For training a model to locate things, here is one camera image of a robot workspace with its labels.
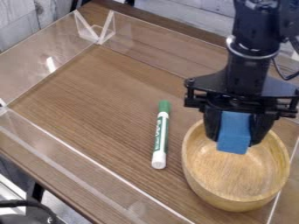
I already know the blue block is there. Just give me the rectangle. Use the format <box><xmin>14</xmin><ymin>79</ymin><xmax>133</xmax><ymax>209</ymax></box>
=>
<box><xmin>218</xmin><ymin>111</ymin><xmax>252</xmax><ymax>155</ymax></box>

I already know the brown wooden bowl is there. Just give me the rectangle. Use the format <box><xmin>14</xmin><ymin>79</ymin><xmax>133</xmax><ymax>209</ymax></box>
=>
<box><xmin>182</xmin><ymin>122</ymin><xmax>292</xmax><ymax>212</ymax></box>

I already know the clear acrylic corner bracket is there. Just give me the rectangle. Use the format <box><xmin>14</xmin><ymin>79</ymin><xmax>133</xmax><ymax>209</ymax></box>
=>
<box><xmin>74</xmin><ymin>10</ymin><xmax>117</xmax><ymax>46</ymax></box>

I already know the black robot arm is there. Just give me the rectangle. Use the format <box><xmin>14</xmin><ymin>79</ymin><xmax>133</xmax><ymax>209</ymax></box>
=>
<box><xmin>185</xmin><ymin>0</ymin><xmax>299</xmax><ymax>150</ymax></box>

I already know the clear acrylic front wall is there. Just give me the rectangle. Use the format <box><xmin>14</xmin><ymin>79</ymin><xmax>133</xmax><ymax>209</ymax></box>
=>
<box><xmin>0</xmin><ymin>107</ymin><xmax>195</xmax><ymax>224</ymax></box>

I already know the green white marker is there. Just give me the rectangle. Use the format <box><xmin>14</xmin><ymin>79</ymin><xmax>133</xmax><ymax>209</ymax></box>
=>
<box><xmin>151</xmin><ymin>100</ymin><xmax>171</xmax><ymax>170</ymax></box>

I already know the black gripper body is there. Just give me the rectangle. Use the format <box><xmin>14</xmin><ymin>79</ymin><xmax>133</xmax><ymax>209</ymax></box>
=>
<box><xmin>183</xmin><ymin>69</ymin><xmax>299</xmax><ymax>119</ymax></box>

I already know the black equipment under table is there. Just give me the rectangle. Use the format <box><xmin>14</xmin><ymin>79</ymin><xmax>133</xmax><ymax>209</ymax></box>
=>
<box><xmin>0</xmin><ymin>174</ymin><xmax>66</xmax><ymax>224</ymax></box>

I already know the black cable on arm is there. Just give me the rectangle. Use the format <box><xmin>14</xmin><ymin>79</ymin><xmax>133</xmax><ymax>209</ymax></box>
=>
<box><xmin>273</xmin><ymin>34</ymin><xmax>299</xmax><ymax>81</ymax></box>

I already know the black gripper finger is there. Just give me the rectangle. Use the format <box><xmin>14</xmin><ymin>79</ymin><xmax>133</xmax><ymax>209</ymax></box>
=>
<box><xmin>204</xmin><ymin>106</ymin><xmax>222</xmax><ymax>142</ymax></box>
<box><xmin>250</xmin><ymin>114</ymin><xmax>277</xmax><ymax>145</ymax></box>

